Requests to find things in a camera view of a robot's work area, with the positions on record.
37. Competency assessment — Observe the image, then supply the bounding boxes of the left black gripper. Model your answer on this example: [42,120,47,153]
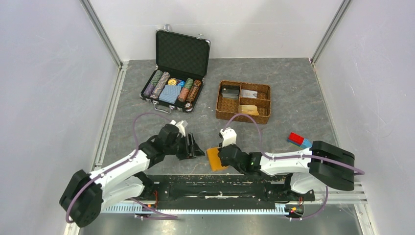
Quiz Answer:
[164,132,205,161]

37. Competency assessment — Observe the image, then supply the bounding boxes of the orange card holder wallet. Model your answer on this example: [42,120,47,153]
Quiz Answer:
[206,147,229,172]

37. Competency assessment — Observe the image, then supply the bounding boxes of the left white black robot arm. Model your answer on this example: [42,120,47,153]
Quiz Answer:
[59,121,204,228]

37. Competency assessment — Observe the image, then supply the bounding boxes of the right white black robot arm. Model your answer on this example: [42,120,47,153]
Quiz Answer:
[218,141,358,200]

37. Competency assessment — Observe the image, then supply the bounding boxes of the tan card in basket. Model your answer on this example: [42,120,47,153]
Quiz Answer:
[238,104,259,116]

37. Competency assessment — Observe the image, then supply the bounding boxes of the blue playing card deck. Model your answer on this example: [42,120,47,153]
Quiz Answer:
[159,85,182,104]

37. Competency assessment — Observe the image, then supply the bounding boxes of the white card in basket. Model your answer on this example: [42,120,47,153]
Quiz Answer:
[240,89,258,98]

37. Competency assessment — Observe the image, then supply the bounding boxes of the black card deck box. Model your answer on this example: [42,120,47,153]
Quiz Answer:
[221,85,240,99]

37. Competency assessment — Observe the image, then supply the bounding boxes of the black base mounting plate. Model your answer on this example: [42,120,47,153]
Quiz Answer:
[135,174,316,210]

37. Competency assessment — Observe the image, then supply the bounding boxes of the woven brown basket tray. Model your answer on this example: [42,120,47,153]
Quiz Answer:
[215,80,271,124]

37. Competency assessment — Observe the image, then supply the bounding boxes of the green orange chip stack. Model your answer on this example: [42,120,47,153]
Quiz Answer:
[178,78,194,102]

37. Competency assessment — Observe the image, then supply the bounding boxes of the brown black chip stack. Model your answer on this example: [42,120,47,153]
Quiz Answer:
[186,80,202,102]

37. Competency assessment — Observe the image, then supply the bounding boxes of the red blue toy block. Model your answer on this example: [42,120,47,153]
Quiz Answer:
[287,132,312,149]

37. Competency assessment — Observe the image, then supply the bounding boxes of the yellow blue loose chips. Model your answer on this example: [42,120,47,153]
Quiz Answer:
[167,78,185,88]

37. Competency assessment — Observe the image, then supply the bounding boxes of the pink grey chip stack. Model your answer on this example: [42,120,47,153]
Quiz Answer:
[150,71,170,99]

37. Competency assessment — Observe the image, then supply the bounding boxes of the purple green chip stack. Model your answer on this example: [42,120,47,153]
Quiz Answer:
[144,70,163,96]

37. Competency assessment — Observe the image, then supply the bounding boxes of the black poker chip case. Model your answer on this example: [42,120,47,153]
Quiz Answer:
[140,24,210,114]

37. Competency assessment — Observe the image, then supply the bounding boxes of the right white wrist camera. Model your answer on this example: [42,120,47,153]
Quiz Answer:
[219,127,237,147]

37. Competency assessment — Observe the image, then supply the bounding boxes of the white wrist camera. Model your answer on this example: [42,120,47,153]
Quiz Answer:
[170,120,188,137]
[219,127,237,147]

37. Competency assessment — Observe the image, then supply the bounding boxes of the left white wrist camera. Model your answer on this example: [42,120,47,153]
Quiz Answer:
[170,120,188,137]

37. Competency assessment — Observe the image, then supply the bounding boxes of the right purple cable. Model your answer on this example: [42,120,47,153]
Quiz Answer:
[224,113,366,221]

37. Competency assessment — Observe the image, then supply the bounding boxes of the purple cable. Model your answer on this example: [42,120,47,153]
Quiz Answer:
[65,112,172,224]
[224,113,366,221]

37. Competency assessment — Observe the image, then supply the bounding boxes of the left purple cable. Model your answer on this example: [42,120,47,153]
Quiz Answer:
[65,112,172,224]

